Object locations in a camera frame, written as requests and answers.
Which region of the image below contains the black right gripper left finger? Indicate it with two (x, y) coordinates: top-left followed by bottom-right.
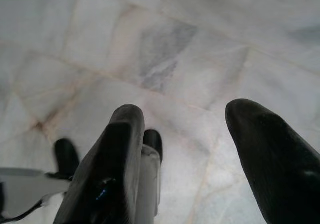
(53, 103), (146, 224)

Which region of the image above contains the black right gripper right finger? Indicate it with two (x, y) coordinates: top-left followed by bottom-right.
(224, 98), (320, 224)

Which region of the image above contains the robot right leg black foot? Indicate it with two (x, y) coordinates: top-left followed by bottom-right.
(134, 129), (164, 224)

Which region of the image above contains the robot leg black foot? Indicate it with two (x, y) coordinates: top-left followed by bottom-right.
(134, 129), (164, 224)
(0, 137), (81, 211)

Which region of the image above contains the robot left leg black foot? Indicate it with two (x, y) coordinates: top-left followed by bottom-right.
(0, 137), (81, 211)

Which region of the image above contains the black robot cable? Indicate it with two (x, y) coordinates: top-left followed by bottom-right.
(0, 199), (50, 224)

